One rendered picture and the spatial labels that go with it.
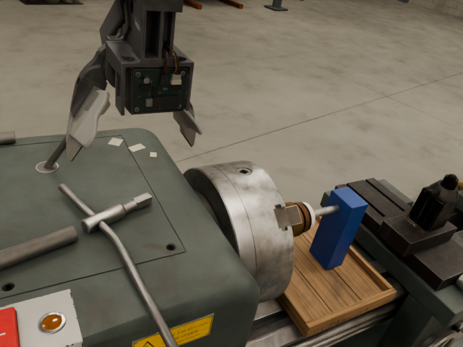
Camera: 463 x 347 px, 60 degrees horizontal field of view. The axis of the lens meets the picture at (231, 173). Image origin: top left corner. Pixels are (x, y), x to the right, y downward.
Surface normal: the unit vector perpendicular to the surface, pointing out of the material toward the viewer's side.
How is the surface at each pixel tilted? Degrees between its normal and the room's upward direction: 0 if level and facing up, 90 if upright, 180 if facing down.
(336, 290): 0
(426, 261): 0
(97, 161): 0
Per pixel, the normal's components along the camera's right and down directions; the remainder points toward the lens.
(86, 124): -0.64, -0.32
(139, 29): -0.87, 0.14
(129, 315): 0.16, -0.82
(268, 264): 0.49, 0.19
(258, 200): 0.34, -0.51
